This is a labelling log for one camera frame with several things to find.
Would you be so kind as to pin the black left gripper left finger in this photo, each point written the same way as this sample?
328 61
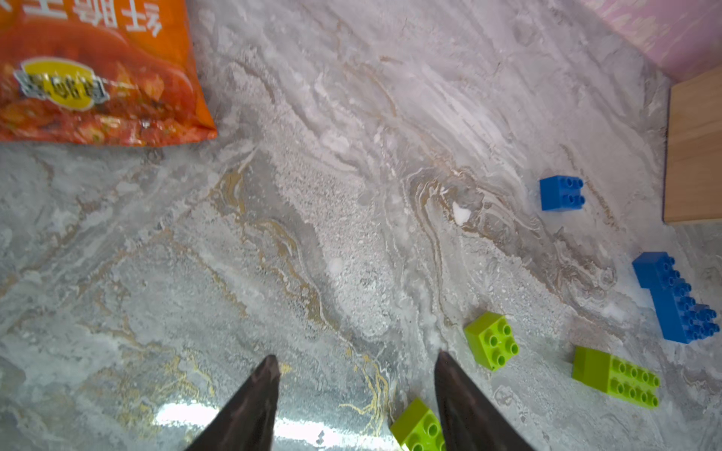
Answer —
247 421

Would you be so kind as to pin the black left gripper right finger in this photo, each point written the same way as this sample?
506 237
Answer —
468 419

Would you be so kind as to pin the green 2x2 lego brick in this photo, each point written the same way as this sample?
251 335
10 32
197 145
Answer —
491 340
418 429

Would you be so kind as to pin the green 2x4 lego brick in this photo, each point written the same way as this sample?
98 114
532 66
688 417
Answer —
616 377

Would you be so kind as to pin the blue lego brick assembly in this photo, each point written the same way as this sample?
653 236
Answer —
682 319

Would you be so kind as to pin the blue 2x2 lego brick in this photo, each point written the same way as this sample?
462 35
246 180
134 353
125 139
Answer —
561 194

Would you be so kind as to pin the wooden shelf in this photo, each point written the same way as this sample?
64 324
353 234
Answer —
693 168

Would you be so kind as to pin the orange snack bag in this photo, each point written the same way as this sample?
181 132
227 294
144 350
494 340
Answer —
115 73

